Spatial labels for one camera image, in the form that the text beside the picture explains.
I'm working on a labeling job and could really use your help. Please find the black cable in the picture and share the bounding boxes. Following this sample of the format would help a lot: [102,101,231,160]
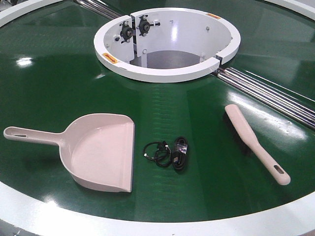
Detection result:
[171,136,189,172]
[143,141,172,168]

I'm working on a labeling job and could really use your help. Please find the pink plastic dustpan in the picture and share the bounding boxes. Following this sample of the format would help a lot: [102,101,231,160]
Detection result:
[3,113,135,193]

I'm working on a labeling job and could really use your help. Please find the pink hand brush black bristles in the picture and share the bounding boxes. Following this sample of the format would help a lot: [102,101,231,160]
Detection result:
[224,104,291,185]

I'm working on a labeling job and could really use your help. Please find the white outer conveyor rim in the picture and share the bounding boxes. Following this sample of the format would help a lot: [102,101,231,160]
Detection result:
[0,0,315,236]

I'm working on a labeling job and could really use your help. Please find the orange warning sticker front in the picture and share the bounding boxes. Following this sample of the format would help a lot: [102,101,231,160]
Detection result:
[102,53,119,64]

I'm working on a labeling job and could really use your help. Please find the orange warning sticker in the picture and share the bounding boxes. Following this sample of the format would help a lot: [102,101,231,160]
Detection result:
[206,13,221,19]
[102,53,119,64]

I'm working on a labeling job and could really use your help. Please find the orange warning sticker back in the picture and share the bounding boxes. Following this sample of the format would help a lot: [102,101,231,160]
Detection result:
[206,13,221,19]

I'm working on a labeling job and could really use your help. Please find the chrome rollers top seam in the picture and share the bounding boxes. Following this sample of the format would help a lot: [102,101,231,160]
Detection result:
[74,0,123,20]

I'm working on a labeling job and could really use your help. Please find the white central ring housing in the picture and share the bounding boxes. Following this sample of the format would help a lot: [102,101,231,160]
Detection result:
[94,7,241,83]

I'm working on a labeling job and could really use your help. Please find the left black bearing mount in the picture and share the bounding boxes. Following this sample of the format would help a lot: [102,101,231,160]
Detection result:
[120,21,135,43]

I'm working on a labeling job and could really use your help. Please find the black bearing mount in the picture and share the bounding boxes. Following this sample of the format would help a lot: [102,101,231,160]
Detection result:
[137,15,160,37]
[120,21,135,43]

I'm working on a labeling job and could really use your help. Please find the right black bearing mount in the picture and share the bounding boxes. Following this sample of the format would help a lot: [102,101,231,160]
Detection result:
[137,15,160,37]

